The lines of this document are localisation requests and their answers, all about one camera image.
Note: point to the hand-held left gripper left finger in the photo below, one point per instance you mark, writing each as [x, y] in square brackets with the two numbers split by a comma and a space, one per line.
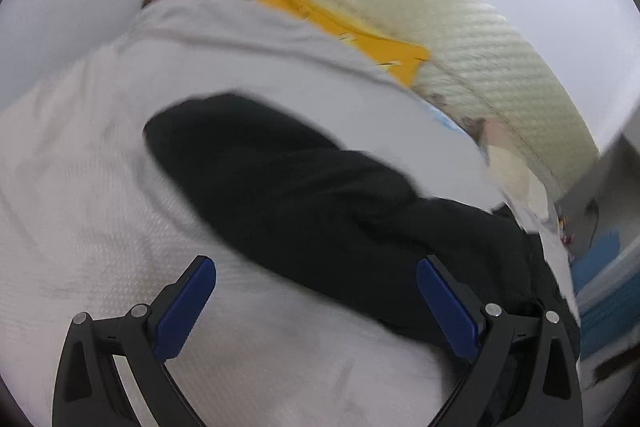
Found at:
[181, 312]

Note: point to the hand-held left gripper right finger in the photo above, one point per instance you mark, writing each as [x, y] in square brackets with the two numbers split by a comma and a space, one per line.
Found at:
[450, 309]

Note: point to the black garment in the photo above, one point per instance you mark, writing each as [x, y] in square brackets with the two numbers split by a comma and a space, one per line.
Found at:
[320, 202]

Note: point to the white quilted bed cover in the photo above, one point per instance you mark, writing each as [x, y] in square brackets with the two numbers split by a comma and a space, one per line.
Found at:
[100, 217]

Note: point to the blue box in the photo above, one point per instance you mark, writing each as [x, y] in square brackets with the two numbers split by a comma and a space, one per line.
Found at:
[600, 277]

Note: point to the cream padded headboard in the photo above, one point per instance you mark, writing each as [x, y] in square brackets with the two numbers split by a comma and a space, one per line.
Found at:
[450, 37]

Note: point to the yellow cloth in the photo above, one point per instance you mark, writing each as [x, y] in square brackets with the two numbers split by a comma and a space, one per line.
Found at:
[350, 34]

